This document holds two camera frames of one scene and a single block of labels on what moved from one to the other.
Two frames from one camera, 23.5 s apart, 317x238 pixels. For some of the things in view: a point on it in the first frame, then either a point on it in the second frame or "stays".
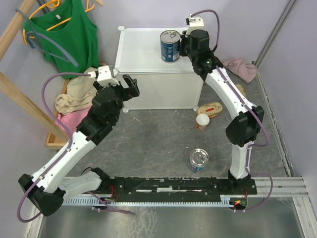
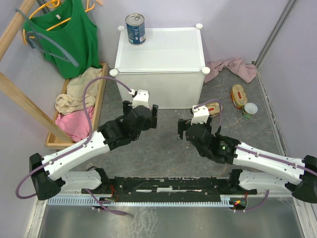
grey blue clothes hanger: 33,45 stays
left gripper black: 130,92 → 152,122
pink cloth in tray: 72,119 stays
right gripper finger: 182,49 → 183,124
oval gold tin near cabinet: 213,110 stays
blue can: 170,46 → 135,26
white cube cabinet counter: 162,85 stays
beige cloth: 80,90 stays
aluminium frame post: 288,8 stays
